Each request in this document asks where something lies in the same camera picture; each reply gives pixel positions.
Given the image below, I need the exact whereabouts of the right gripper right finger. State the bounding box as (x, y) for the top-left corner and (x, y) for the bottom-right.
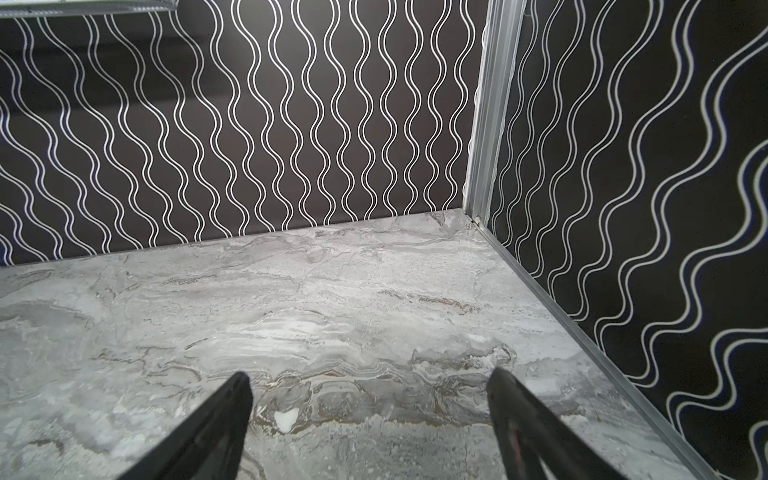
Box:
(486, 368), (624, 479)

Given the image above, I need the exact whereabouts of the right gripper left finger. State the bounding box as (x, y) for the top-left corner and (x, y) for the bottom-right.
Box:
(120, 371), (253, 480)

